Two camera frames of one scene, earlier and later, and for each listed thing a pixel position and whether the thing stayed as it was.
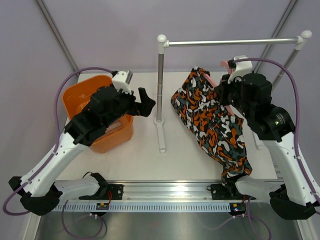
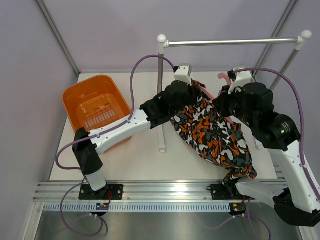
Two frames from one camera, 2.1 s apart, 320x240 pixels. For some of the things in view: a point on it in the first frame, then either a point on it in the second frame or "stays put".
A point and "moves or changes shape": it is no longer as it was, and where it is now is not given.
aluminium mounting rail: [165, 191] stays put
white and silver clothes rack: [163, 43] stays put
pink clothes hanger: [209, 79] → [207, 93]
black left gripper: [143, 108] → [193, 96]
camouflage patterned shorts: [220, 135] moves or changes shape
